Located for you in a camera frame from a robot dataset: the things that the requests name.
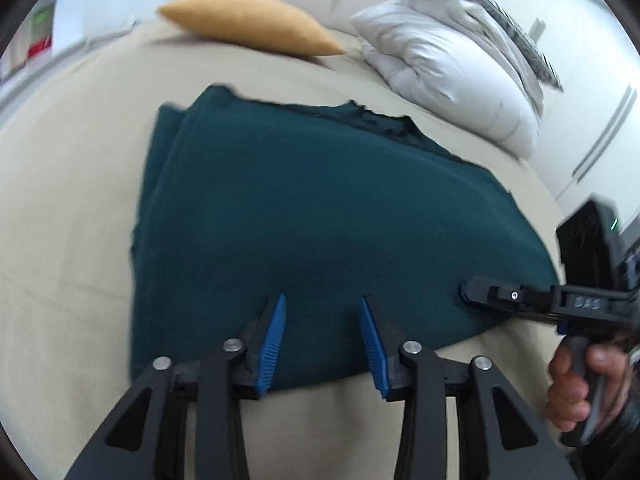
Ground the white duvet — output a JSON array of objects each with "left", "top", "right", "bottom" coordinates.
[{"left": 349, "top": 0, "right": 544, "bottom": 157}]

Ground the red box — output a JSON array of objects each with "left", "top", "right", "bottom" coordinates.
[{"left": 26, "top": 36, "right": 54, "bottom": 60}]

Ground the bed with beige sheet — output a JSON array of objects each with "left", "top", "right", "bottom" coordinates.
[{"left": 0, "top": 20, "right": 640, "bottom": 480}]

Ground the zebra striped pillow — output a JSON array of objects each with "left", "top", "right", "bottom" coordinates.
[{"left": 399, "top": 0, "right": 564, "bottom": 92}]

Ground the person's right hand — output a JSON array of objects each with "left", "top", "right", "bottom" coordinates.
[{"left": 547, "top": 342, "right": 636, "bottom": 432}]

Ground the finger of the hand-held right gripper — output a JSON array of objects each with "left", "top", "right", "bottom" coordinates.
[{"left": 459, "top": 276, "right": 562, "bottom": 324}]

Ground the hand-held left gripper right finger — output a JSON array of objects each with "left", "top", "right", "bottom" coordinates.
[{"left": 357, "top": 294, "right": 578, "bottom": 480}]

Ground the dark green sweater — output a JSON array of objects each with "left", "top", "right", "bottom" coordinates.
[{"left": 129, "top": 85, "right": 562, "bottom": 392}]

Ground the white wardrobe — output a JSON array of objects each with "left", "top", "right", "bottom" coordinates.
[{"left": 515, "top": 0, "right": 640, "bottom": 243}]

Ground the yellow pillow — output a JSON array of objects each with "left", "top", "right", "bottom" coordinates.
[{"left": 156, "top": 0, "right": 346, "bottom": 57}]

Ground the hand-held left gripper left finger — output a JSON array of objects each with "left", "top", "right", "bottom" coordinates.
[{"left": 65, "top": 292, "right": 288, "bottom": 480}]

